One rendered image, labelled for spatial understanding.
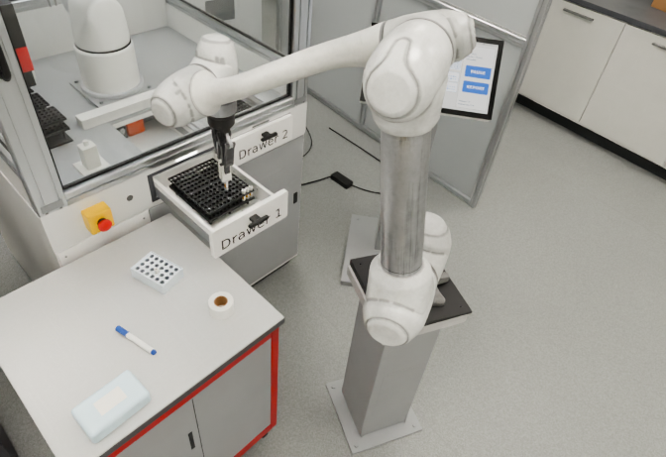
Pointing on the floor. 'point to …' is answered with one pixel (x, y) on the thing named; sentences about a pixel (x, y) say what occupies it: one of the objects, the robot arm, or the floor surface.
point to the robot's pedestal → (381, 383)
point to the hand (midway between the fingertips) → (224, 170)
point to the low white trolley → (191, 443)
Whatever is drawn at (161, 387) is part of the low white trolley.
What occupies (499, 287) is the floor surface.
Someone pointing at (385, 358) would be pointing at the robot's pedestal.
